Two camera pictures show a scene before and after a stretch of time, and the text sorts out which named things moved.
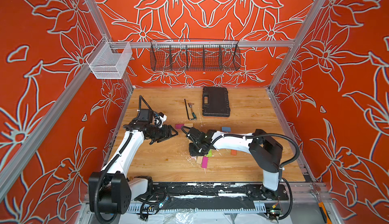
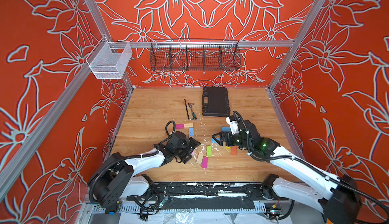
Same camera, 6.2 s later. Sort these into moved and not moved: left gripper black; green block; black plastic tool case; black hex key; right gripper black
Moved: right gripper black; left gripper black
Not moved: black hex key; black plastic tool case; green block
